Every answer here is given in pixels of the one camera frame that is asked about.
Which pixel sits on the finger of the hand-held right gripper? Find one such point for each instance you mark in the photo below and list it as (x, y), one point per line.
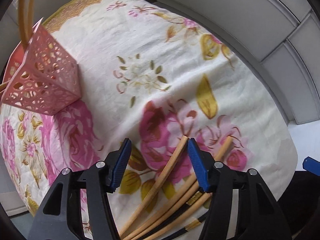
(311, 165)

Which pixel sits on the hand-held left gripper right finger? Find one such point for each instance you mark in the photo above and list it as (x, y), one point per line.
(198, 165)

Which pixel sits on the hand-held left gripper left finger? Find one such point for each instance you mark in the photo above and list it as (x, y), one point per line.
(122, 165)

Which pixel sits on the light bamboo chopstick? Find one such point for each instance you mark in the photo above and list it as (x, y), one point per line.
(29, 12)
(160, 180)
(20, 22)

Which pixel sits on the pile of wooden chopsticks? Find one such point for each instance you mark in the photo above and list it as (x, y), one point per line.
(165, 213)

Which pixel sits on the pink perforated utensil holder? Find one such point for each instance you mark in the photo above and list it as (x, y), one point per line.
(50, 85)

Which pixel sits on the floral printed cloth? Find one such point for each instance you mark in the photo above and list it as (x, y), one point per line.
(150, 42)

